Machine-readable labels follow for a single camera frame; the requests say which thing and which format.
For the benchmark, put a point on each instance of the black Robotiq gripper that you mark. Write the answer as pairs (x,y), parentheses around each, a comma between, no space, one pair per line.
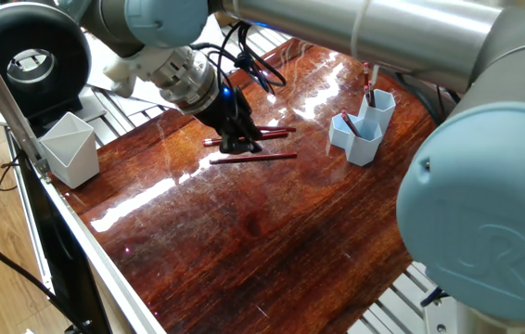
(227,107)

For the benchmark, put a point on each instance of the light blue hexagonal pen holder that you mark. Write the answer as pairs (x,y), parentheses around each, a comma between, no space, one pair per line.
(355,148)

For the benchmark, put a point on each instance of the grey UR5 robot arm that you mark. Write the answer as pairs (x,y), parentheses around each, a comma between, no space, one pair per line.
(411,56)

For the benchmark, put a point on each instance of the grey pentagonal pen holder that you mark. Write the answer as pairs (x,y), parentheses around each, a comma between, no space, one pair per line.
(72,162)

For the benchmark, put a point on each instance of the brown wood-grain board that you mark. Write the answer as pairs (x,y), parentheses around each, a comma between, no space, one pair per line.
(272,241)

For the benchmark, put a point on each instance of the grey aluminium frame rail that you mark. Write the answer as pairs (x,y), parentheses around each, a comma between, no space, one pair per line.
(7,97)

